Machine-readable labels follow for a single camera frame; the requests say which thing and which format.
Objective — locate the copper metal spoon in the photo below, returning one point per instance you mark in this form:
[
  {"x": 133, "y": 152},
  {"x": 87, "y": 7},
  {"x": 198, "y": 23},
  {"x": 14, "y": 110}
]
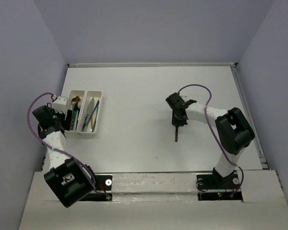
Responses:
[{"x": 76, "y": 100}]

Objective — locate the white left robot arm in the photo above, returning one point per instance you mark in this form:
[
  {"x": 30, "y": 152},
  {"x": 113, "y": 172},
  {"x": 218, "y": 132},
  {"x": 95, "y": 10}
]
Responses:
[{"x": 68, "y": 178}]

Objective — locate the white right container tray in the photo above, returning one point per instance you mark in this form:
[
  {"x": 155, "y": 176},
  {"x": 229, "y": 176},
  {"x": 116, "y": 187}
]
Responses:
[{"x": 87, "y": 98}]

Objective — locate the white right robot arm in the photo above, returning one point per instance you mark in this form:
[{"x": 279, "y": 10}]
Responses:
[{"x": 230, "y": 129}]

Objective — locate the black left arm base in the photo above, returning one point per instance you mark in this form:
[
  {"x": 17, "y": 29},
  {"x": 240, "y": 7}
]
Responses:
[{"x": 103, "y": 190}]

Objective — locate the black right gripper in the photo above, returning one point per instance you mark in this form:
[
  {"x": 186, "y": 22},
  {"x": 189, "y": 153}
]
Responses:
[{"x": 176, "y": 122}]

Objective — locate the orange plastic knife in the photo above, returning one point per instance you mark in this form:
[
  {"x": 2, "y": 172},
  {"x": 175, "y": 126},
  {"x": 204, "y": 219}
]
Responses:
[{"x": 92, "y": 123}]

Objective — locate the knife with pink handle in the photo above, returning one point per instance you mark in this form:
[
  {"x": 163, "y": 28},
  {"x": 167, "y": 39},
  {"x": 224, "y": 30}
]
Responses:
[{"x": 90, "y": 109}]

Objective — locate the silver spoon teal handle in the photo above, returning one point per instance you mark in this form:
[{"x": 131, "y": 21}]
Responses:
[{"x": 73, "y": 119}]

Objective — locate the beige plastic spoon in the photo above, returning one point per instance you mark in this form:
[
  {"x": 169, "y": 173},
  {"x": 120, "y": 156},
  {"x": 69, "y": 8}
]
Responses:
[{"x": 79, "y": 104}]

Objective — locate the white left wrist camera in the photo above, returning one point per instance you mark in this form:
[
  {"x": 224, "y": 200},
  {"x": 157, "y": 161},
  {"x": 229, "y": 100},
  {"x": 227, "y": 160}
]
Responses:
[{"x": 60, "y": 104}]

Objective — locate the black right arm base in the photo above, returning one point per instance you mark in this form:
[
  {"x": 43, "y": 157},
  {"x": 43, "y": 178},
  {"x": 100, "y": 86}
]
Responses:
[{"x": 213, "y": 187}]

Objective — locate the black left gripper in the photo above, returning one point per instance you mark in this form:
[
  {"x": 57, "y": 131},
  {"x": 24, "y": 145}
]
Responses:
[{"x": 65, "y": 124}]

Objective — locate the knife with teal handle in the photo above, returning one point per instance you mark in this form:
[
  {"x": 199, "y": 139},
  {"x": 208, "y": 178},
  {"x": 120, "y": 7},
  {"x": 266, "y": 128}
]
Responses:
[{"x": 86, "y": 120}]

